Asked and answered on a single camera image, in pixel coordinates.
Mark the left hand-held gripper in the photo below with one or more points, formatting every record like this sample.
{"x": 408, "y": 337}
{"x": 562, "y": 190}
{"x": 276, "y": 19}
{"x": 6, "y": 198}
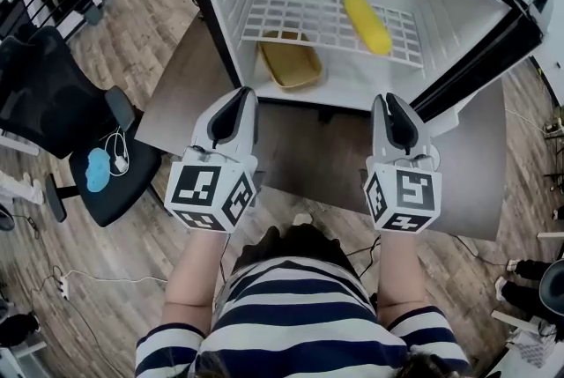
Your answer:
{"x": 194, "y": 187}

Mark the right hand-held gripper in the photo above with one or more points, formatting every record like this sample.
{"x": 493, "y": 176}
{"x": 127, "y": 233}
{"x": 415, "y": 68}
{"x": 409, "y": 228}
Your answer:
{"x": 414, "y": 191}

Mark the yellow corn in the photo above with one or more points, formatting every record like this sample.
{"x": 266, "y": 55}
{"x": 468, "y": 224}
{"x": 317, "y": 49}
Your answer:
{"x": 368, "y": 24}

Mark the person's left forearm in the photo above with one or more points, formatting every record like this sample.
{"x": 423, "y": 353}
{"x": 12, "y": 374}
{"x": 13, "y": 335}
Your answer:
{"x": 194, "y": 275}

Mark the person's right forearm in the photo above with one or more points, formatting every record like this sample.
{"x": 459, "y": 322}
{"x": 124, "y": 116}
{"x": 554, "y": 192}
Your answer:
{"x": 401, "y": 275}

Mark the dark brown wooden desk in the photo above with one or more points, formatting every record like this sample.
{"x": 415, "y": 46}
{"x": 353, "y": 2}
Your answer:
{"x": 308, "y": 156}

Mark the tan plastic tray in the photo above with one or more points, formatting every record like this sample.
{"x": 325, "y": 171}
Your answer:
{"x": 291, "y": 63}

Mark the person's pale shoe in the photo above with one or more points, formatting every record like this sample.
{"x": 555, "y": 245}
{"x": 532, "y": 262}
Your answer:
{"x": 302, "y": 220}

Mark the person's black trousers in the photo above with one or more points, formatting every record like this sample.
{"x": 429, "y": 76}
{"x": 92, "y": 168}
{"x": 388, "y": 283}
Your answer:
{"x": 273, "y": 248}

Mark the blue fluffy cloth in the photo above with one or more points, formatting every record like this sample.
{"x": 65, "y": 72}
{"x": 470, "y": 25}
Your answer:
{"x": 98, "y": 169}

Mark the black mesh office chair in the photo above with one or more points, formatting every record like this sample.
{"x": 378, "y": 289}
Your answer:
{"x": 39, "y": 90}

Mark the blue white striped shirt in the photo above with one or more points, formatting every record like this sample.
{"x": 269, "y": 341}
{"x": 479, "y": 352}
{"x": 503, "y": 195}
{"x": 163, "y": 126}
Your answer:
{"x": 286, "y": 314}

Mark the white power strip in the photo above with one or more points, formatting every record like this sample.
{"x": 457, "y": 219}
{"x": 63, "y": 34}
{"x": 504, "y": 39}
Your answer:
{"x": 64, "y": 286}

